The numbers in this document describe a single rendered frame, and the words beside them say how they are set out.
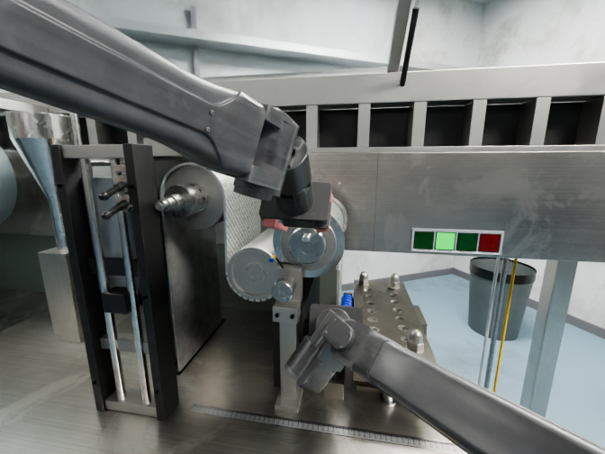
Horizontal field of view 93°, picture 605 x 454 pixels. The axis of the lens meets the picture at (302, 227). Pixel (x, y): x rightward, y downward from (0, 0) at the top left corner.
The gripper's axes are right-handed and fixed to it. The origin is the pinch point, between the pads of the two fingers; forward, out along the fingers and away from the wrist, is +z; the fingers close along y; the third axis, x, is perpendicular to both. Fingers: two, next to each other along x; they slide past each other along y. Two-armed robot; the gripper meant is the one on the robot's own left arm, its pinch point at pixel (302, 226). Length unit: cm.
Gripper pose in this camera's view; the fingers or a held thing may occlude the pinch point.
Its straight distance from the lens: 51.0
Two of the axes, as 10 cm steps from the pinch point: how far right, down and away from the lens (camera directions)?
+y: 9.8, 0.7, -1.6
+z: 1.1, 4.5, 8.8
